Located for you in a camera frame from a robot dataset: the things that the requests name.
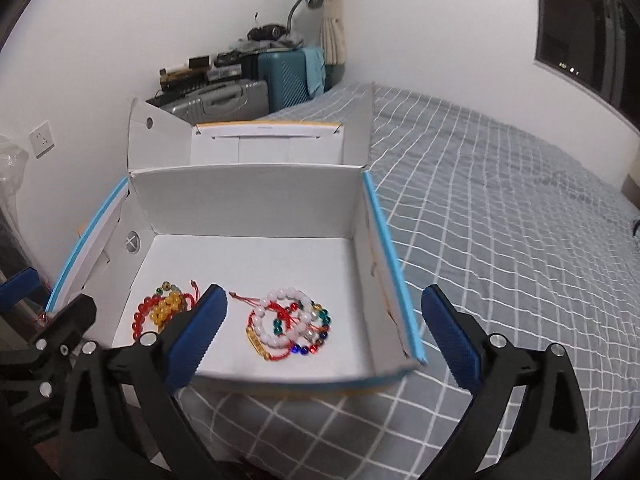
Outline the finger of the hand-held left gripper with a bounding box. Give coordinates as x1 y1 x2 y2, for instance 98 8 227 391
0 294 97 441
0 269 41 311

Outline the blue suitcase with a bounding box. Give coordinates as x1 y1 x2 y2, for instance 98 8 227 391
257 47 326 113

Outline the dark clutter pile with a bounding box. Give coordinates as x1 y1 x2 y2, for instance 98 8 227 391
247 22 301 53

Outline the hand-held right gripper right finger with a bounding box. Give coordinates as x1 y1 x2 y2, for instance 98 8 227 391
421 284 591 480

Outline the white wall socket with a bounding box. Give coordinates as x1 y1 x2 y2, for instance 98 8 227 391
29 121 55 157

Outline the teal cloth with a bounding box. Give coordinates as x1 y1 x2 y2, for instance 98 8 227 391
300 46 327 98

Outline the red string gold charm bracelet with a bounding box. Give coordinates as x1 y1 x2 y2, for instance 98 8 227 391
229 290 301 363

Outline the wooden bead bracelet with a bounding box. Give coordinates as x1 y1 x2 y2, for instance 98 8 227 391
150 282 188 328

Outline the thin red cord bracelet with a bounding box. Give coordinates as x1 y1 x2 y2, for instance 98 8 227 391
180 281 202 311

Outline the grey checked bed sheet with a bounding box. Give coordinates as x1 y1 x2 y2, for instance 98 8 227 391
175 82 640 480

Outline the pale pink bead bracelet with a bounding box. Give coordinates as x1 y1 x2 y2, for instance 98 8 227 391
248 287 301 348

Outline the grey suitcase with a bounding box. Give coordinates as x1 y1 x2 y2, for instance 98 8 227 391
160 79 271 123

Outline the clear plastic bag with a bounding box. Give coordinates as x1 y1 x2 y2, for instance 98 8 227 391
0 135 26 201

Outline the red bead bracelet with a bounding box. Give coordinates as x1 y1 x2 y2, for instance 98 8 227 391
132 295 168 346

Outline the dark window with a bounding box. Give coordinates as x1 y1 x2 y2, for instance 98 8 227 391
534 0 640 128

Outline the small pearl bracelet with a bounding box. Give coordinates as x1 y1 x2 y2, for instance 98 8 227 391
292 305 323 341

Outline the multicolour glass bead bracelet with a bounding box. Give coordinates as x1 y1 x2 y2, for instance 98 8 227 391
272 299 333 356

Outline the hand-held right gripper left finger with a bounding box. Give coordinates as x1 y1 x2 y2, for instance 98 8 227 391
60 284 228 480

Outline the beige curtain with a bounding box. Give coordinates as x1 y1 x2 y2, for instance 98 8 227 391
320 0 348 66

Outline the yellow and blue cardboard box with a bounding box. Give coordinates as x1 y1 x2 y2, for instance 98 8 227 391
44 82 430 401

